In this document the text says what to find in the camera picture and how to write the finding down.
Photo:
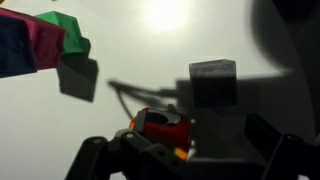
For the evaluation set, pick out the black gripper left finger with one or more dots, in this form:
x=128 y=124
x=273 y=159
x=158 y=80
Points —
x=90 y=156

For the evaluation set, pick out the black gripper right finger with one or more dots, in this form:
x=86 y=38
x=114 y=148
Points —
x=293 y=156

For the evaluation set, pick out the gray block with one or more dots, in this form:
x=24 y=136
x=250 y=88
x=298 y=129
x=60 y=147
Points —
x=213 y=83

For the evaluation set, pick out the magenta block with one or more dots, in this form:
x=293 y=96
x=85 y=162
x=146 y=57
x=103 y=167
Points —
x=46 y=43

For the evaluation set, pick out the green block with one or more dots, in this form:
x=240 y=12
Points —
x=70 y=33

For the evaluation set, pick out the blue block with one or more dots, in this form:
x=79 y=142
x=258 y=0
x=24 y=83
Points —
x=15 y=50

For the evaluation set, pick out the orange cube with holes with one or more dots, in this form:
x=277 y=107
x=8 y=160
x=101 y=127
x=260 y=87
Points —
x=170 y=136

